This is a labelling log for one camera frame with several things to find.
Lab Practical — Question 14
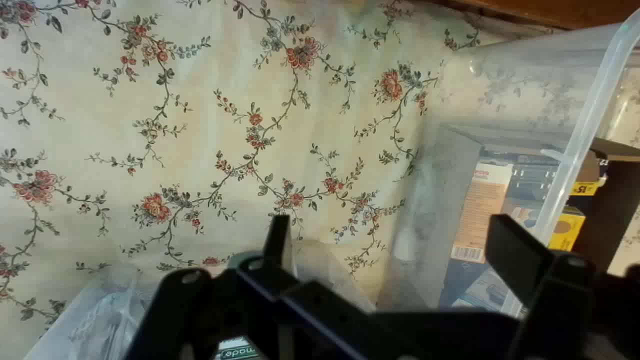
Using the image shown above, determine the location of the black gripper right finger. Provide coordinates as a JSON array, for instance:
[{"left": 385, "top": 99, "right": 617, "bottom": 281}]
[{"left": 484, "top": 212, "right": 599, "bottom": 360}]

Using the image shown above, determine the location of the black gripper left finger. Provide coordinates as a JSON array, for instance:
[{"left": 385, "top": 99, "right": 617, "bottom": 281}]
[{"left": 125, "top": 212, "right": 376, "bottom": 360}]

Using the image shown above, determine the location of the brown cardboard box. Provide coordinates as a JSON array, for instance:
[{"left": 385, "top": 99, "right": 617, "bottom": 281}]
[{"left": 449, "top": 160, "right": 515, "bottom": 266}]

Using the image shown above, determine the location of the dark brown open box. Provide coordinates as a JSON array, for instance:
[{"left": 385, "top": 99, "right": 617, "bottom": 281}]
[{"left": 569, "top": 136, "right": 640, "bottom": 276}]

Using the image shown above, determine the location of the large clear plastic storage box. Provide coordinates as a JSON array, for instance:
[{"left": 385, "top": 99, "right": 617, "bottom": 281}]
[{"left": 412, "top": 11, "right": 640, "bottom": 318}]

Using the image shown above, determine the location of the small clear plastic storage box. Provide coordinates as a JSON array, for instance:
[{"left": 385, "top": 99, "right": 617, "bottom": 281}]
[{"left": 23, "top": 266, "right": 160, "bottom": 360}]

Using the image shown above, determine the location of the yellow small carton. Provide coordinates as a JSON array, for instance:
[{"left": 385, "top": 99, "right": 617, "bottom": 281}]
[{"left": 546, "top": 204, "right": 588, "bottom": 254}]

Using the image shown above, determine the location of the floral white bedspread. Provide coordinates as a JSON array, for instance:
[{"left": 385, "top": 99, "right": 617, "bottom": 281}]
[{"left": 0, "top": 0, "right": 508, "bottom": 360}]

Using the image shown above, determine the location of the brown wooden bed footboard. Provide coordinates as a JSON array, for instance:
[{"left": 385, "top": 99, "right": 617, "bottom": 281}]
[{"left": 426, "top": 0, "right": 640, "bottom": 33}]

